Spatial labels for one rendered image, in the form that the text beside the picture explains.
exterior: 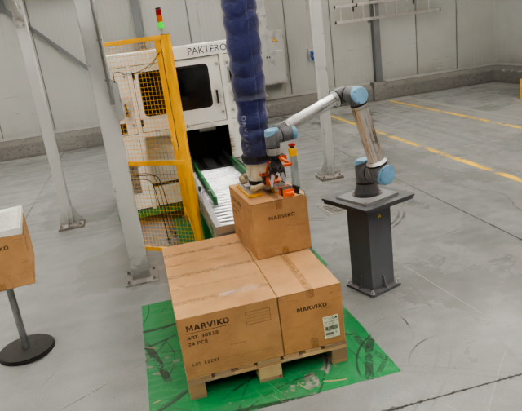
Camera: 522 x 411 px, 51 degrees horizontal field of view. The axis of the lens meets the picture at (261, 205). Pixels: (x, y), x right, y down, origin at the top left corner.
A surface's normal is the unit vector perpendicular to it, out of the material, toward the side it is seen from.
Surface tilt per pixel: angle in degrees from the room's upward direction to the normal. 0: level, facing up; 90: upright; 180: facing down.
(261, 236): 90
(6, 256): 90
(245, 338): 90
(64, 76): 90
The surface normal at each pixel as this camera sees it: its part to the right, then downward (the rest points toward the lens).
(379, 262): 0.54, 0.19
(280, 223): 0.30, 0.25
